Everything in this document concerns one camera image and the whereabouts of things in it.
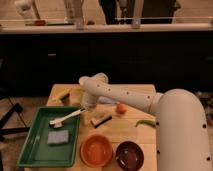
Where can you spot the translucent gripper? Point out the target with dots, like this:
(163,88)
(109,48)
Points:
(89,112)

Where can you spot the white dish brush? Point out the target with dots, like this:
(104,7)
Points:
(58,122)

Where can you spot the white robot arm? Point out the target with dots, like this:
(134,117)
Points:
(182,141)

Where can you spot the light blue cloth piece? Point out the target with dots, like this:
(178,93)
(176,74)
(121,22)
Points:
(105,100)

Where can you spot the orange tomato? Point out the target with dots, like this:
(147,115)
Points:
(121,108)

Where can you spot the orange bowl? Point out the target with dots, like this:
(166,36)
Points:
(96,151)

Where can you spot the blue sponge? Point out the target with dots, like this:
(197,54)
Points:
(58,137)

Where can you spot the green plastic tray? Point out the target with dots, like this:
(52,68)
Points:
(47,147)

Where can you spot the green pepper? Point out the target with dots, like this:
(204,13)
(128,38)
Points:
(146,122)

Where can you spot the dark purple bowl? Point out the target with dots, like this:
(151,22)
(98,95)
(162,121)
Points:
(129,156)

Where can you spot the black chair base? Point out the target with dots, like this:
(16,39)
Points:
(7,124)

